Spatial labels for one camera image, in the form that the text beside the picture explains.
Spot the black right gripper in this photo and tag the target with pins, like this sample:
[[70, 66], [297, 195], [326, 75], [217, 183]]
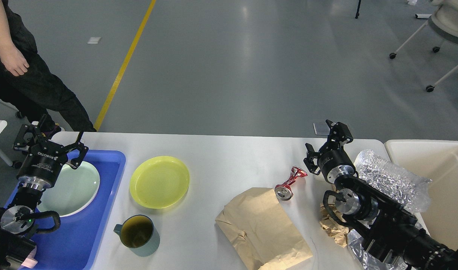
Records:
[[334, 165]]

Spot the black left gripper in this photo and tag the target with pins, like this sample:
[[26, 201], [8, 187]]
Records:
[[45, 159]]

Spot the yellow plastic plate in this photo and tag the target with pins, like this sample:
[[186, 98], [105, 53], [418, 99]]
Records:
[[159, 182]]

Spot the teal mug yellow inside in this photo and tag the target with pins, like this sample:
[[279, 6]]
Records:
[[138, 234]]

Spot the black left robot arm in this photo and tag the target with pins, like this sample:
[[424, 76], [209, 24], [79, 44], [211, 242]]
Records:
[[20, 220]]

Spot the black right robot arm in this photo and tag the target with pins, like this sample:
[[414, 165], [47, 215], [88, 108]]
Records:
[[388, 230]]

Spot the person's bare hand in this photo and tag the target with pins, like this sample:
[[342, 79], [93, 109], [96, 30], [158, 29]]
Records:
[[13, 60]]

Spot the grey floor plate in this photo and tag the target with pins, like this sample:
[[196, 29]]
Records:
[[321, 128]]

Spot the pale green plate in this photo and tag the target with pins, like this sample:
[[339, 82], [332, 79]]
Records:
[[74, 190]]

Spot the crushed red can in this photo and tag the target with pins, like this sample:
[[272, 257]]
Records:
[[283, 191]]

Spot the person in black clothes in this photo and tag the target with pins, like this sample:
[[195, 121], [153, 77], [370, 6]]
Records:
[[37, 91]]

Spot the crumpled brown paper ball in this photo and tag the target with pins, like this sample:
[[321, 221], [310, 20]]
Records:
[[332, 228]]

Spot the silver foil bag upper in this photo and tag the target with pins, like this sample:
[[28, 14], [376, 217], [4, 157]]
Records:
[[398, 183]]

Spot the silver foil bag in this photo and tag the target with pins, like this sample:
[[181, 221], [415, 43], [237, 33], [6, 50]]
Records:
[[367, 261], [398, 183]]

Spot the blue plastic tray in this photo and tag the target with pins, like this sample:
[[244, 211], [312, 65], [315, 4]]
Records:
[[75, 244]]

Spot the silver foil bag lower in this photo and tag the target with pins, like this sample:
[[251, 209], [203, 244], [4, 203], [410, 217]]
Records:
[[367, 261]]

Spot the brown paper bag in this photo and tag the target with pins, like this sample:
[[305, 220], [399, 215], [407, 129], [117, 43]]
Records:
[[261, 232]]

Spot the pink mug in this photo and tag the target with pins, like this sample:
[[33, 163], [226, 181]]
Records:
[[30, 261]]

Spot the beige plastic bin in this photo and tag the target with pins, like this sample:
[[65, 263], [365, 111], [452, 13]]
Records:
[[436, 160]]

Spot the black tripod leg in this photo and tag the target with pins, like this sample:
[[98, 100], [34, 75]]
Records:
[[357, 14]]

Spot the white office chair right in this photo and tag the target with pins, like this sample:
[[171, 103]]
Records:
[[443, 21]]

